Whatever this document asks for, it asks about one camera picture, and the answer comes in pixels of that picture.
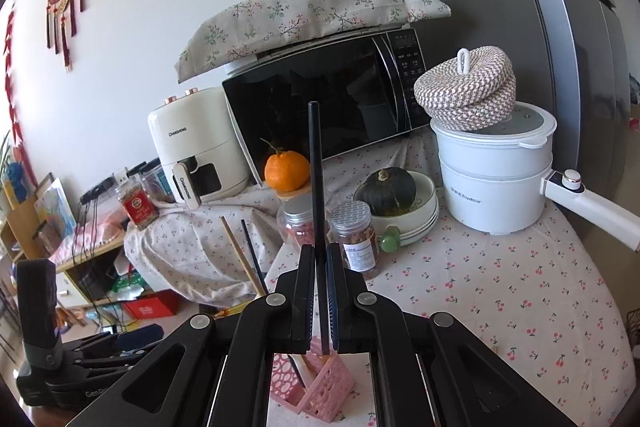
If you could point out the wooden chopstick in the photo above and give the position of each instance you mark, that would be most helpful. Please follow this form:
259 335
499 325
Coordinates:
240 254

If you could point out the floral cloth cover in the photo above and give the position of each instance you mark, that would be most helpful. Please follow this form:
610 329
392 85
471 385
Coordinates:
300 17

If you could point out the large orange with stem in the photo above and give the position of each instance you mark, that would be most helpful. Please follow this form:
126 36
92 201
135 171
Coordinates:
287 169

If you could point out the white plate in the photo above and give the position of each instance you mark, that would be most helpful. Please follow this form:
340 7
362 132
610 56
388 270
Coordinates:
425 227

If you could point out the glass jar with black lid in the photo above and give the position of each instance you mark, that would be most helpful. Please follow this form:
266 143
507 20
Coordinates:
155 182

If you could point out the black chopstick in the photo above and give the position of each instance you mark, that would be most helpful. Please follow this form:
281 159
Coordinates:
316 182
252 254

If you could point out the cream air fryer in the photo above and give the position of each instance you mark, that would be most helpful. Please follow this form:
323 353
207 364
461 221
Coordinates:
195 142

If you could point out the dark green kabocha squash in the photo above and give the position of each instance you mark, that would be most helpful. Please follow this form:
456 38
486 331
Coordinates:
387 192

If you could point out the dried fruit jar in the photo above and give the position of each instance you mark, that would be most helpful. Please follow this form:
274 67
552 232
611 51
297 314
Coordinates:
357 242

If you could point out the wooden shelf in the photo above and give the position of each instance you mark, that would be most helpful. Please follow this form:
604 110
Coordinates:
30 232

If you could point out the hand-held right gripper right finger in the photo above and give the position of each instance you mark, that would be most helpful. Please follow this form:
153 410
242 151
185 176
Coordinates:
340 307

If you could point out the grey refrigerator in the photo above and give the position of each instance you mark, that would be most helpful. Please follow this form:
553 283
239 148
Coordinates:
550 57

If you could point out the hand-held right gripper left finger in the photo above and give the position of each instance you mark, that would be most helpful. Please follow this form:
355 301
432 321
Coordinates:
303 307

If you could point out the woven lidded basket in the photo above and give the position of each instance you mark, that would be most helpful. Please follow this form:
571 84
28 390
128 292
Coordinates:
465 92

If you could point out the black microwave oven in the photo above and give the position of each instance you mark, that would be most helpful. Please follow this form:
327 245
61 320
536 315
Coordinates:
325 97

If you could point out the red cardboard box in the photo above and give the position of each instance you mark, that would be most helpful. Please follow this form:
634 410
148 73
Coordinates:
155 304

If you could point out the pink cloth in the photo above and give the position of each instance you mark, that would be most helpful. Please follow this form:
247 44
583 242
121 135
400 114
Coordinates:
90 237

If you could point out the pink perforated utensil holder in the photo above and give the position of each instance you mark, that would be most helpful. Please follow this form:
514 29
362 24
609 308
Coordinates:
325 392

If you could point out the white electric cooking pot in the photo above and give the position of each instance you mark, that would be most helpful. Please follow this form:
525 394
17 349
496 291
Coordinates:
480 187

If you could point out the cherry print tablecloth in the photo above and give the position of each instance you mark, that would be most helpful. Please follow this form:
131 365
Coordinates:
475 307

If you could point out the red label nut jar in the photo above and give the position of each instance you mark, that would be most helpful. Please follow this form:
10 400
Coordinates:
140 207

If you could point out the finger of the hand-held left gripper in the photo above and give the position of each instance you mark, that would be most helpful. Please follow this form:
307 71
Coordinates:
142 336

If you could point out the goji berry jar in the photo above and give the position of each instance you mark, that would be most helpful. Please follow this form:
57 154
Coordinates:
297 227

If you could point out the white ceramic bowl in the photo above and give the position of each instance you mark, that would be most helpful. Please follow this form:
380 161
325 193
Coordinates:
425 202

